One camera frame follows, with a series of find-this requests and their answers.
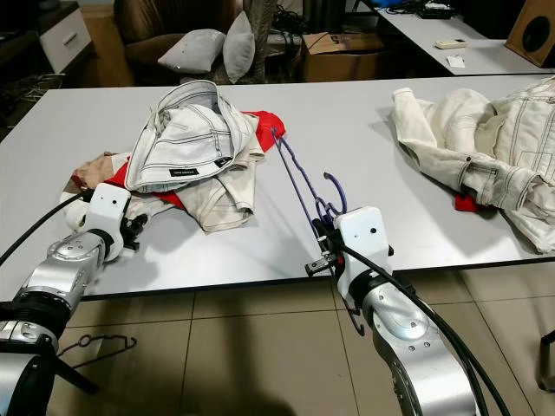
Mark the black power strip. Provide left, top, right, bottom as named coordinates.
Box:
left=416, top=4, right=457, bottom=19

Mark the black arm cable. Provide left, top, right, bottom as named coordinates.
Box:
left=0, top=192, right=95, bottom=265
left=341, top=245, right=513, bottom=416

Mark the wooden speaker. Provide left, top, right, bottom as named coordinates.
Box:
left=505, top=0, right=555, bottom=68

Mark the open brown cardboard box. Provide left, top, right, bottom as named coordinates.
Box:
left=302, top=32, right=387, bottom=83

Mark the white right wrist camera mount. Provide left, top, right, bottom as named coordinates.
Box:
left=334, top=206, right=391, bottom=287

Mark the cream folded garment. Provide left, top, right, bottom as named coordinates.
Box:
left=178, top=154, right=265, bottom=233

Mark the brown leather armchair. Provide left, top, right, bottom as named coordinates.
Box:
left=113, top=0, right=248, bottom=83

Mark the beige plaid cloth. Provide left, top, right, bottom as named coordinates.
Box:
left=69, top=152, right=135, bottom=205

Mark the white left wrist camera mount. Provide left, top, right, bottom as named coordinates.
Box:
left=88, top=184, right=134, bottom=252

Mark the white drawer cabinet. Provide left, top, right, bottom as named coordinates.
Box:
left=39, top=4, right=92, bottom=75

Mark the purple plastic hanger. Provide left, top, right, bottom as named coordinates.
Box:
left=269, top=127, right=367, bottom=337

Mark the white jacket black stitching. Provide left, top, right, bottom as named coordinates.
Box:
left=126, top=80, right=265, bottom=193

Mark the small red cloth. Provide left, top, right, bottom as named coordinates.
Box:
left=454, top=195, right=486, bottom=213

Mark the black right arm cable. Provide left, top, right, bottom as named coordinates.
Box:
left=341, top=245, right=513, bottom=416

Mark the grey pillow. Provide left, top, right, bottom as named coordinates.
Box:
left=158, top=29, right=226, bottom=75
left=223, top=10, right=257, bottom=83

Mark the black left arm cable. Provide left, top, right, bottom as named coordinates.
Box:
left=0, top=192, right=95, bottom=265

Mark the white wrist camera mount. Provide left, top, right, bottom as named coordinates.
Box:
left=334, top=206, right=391, bottom=287
left=88, top=184, right=134, bottom=252

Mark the black wire hanger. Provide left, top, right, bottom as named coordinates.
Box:
left=56, top=334, right=138, bottom=369

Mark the cream denim jacket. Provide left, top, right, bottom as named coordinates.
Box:
left=390, top=76, right=555, bottom=254

